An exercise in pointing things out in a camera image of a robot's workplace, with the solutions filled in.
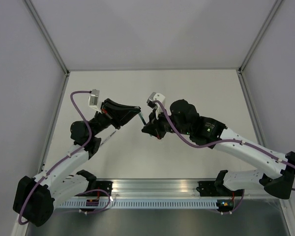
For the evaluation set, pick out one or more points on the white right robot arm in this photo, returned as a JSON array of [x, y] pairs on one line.
[[274, 172]]

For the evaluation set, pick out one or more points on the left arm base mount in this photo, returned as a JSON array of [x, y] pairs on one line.
[[100, 188]]

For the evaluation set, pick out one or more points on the green gel pen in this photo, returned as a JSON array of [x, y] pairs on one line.
[[143, 120]]

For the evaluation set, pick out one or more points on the left aluminium frame post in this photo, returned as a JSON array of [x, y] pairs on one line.
[[43, 30]]

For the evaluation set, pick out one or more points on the aluminium frame post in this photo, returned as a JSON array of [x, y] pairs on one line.
[[43, 30], [262, 31]]

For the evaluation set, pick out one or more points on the white slotted cable duct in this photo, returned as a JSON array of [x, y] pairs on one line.
[[140, 204]]

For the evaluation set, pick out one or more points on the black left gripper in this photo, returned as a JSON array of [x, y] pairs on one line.
[[118, 114]]

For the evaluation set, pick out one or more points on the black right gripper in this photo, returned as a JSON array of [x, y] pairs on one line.
[[154, 126]]

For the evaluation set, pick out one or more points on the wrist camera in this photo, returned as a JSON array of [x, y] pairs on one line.
[[156, 101], [94, 101]]

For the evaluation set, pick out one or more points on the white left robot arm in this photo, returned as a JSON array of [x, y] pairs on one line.
[[37, 197]]

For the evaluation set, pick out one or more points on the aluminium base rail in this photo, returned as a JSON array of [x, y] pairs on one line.
[[155, 187]]

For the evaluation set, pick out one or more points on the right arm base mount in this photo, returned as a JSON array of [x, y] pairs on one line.
[[211, 189]]

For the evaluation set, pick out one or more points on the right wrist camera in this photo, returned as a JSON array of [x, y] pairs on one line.
[[156, 101]]

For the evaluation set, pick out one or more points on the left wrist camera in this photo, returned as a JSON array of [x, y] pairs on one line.
[[94, 101]]

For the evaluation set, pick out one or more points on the right aluminium frame post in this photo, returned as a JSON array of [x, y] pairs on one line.
[[262, 31]]

